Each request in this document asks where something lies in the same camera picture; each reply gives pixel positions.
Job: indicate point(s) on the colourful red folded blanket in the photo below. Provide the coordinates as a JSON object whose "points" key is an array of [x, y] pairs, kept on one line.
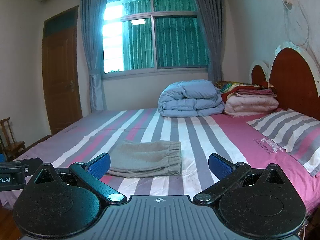
{"points": [[228, 88]]}

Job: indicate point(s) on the left grey curtain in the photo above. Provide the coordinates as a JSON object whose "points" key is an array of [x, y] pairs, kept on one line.
{"points": [[92, 19]]}

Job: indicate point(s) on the striped pillow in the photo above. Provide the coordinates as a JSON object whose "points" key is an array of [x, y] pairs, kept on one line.
{"points": [[296, 133]]}

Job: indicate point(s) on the grey fleece pants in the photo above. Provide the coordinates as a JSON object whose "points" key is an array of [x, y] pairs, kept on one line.
{"points": [[146, 159]]}

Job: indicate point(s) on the brown wooden door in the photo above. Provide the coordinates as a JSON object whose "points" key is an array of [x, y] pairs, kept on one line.
{"points": [[59, 70]]}

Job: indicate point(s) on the white wall fixture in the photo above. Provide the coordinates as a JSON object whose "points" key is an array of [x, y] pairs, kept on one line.
{"points": [[288, 4]]}

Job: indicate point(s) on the right grey curtain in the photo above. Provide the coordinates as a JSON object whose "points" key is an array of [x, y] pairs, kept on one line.
{"points": [[211, 16]]}

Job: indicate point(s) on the striped pink grey bed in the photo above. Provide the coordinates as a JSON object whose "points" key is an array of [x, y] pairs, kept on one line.
{"points": [[227, 136]]}

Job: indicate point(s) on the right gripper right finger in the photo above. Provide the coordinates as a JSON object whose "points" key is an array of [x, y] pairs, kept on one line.
{"points": [[229, 175]]}

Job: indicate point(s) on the folded light blue duvet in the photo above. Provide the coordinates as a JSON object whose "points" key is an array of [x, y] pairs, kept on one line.
{"points": [[186, 99]]}

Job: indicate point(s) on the grey curtain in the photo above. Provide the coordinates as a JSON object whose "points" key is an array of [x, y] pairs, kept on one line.
{"points": [[92, 19], [211, 16]]}

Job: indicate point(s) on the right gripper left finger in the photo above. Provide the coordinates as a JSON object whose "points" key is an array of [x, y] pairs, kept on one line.
{"points": [[90, 175]]}

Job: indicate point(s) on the window with green curtain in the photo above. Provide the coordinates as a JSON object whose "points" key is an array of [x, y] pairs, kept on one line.
{"points": [[144, 36]]}

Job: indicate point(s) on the wooden chair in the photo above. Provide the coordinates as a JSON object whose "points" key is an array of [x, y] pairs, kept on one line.
{"points": [[10, 147]]}

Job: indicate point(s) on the red wooden headboard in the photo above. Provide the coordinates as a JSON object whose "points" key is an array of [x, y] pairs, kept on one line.
{"points": [[295, 76]]}

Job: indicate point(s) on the folded pink blanket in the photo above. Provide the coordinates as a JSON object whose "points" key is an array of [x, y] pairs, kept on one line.
{"points": [[246, 106]]}

